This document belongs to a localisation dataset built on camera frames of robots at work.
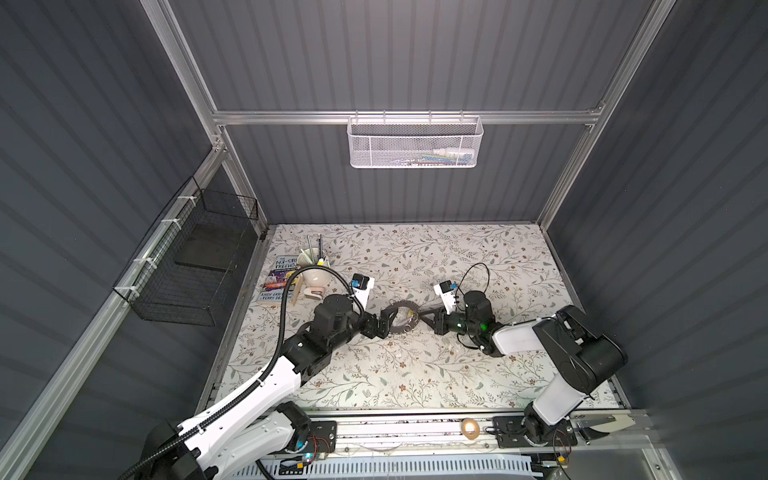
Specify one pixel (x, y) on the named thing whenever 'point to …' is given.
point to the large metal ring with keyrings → (410, 304)
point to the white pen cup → (314, 277)
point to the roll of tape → (470, 435)
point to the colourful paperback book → (273, 289)
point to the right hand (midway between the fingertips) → (423, 318)
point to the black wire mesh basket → (189, 264)
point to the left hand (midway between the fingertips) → (383, 303)
